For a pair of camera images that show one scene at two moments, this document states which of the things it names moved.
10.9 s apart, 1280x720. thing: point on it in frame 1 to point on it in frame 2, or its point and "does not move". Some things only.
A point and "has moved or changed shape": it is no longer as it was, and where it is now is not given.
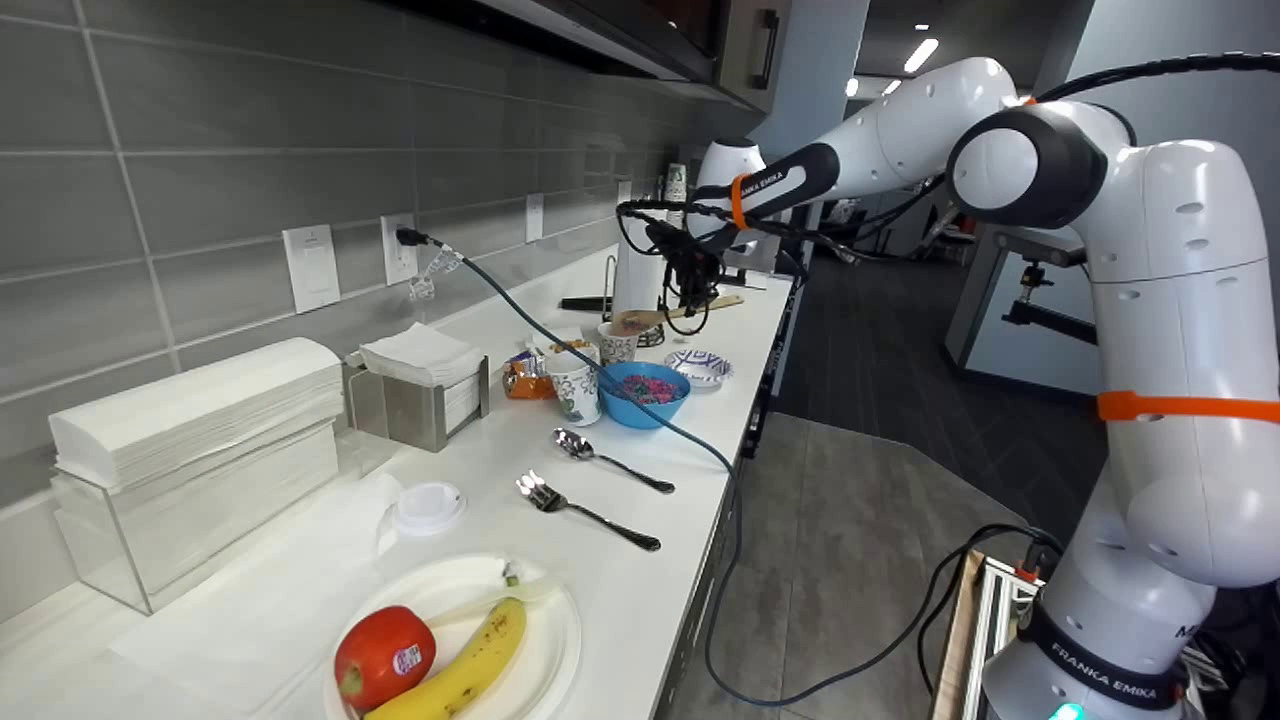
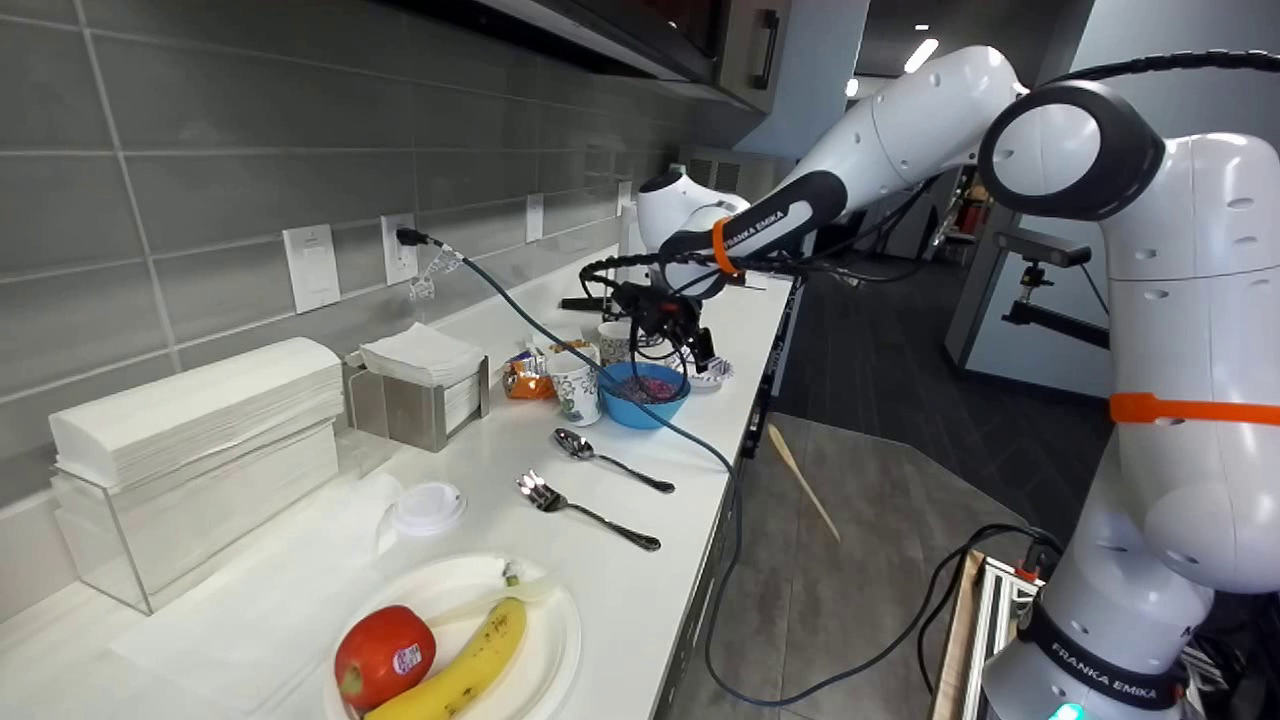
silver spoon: [569, 439] does not move
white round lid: [424, 508] does not move
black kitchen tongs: [584, 303] does not move
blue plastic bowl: [648, 382] does not move
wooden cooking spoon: [634, 323] has moved or changed shape
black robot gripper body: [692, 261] to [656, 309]
